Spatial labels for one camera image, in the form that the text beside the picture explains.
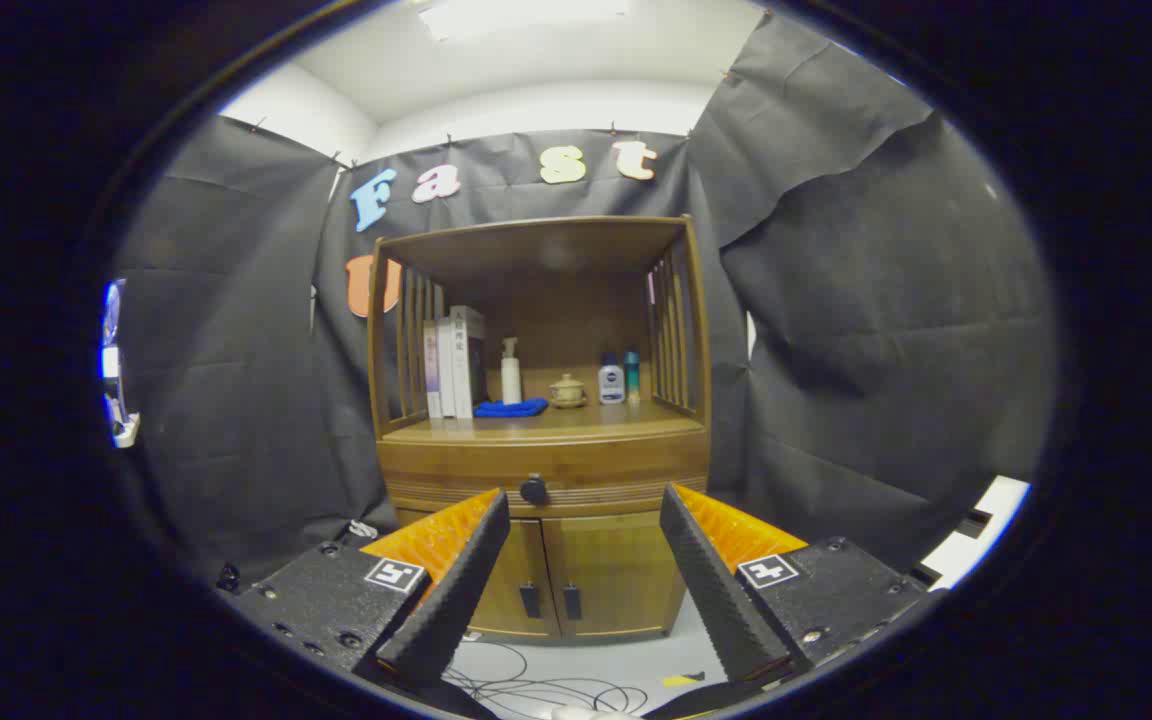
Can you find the ceiling light panel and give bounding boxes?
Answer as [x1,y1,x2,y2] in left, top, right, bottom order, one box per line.
[416,0,632,41]

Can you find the white and black board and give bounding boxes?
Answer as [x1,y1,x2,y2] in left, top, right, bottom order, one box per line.
[911,475,1032,591]

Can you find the white and black book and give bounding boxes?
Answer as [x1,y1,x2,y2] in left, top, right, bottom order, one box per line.
[449,305,489,419]

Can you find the wooden cabinet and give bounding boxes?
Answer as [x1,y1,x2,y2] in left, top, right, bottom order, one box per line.
[366,215,715,641]

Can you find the thin white book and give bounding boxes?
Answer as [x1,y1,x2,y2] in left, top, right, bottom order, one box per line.
[436,316,457,419]

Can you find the purple spine book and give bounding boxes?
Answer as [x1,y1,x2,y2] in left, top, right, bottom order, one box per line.
[423,320,442,419]

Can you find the wooden drawer with black knob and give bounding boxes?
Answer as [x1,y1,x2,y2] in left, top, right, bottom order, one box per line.
[379,440,712,516]

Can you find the white device with blue glow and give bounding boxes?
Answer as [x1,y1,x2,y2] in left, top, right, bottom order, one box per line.
[101,280,142,449]

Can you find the black floor cables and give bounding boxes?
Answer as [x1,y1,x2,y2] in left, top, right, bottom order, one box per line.
[441,640,652,716]

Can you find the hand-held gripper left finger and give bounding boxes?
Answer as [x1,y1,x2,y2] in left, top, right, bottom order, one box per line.
[221,487,512,701]

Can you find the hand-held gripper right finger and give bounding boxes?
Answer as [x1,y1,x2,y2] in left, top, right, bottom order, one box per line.
[658,483,927,686]

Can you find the wooden cabinet door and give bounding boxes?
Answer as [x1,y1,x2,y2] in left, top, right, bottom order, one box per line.
[546,512,687,637]
[471,518,562,639]

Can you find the wooden countertop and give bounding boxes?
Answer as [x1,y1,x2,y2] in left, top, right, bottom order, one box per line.
[383,400,705,445]

